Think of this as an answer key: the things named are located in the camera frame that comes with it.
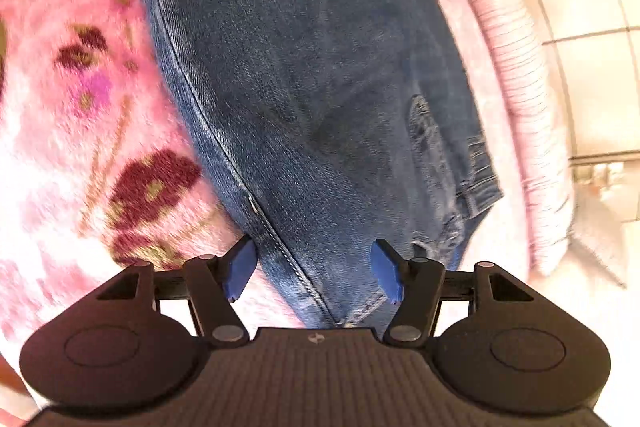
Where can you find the blue denim jeans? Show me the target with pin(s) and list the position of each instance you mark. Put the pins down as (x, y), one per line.
(325, 125)

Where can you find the white striped quilt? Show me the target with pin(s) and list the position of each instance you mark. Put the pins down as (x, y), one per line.
(537, 125)

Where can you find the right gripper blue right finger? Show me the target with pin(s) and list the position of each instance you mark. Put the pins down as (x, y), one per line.
(388, 267)

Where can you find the white wardrobe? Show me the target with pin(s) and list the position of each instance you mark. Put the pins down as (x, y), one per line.
(592, 48)

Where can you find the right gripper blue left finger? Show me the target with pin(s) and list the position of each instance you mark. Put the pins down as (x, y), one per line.
(237, 267)

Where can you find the pink rose blanket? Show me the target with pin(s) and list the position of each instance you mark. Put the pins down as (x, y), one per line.
(96, 170)

